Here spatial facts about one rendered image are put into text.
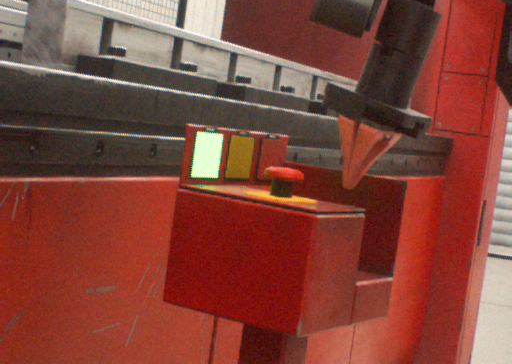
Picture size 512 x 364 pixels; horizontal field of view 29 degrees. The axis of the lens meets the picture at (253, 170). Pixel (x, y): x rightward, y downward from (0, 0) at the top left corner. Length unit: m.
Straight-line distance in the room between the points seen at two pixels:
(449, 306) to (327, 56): 0.79
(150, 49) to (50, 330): 0.49
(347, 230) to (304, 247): 0.07
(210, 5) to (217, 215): 7.69
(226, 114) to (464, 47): 1.52
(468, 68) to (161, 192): 1.68
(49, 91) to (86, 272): 0.22
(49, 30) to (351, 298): 0.51
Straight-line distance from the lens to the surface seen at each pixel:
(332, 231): 0.94
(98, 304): 1.16
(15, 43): 1.61
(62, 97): 1.03
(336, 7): 1.02
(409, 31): 1.02
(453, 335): 2.84
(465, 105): 2.80
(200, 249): 0.97
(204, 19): 8.63
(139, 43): 1.40
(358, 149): 1.03
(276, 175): 0.96
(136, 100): 1.16
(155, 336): 1.30
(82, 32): 1.27
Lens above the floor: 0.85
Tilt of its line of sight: 3 degrees down
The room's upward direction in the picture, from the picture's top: 8 degrees clockwise
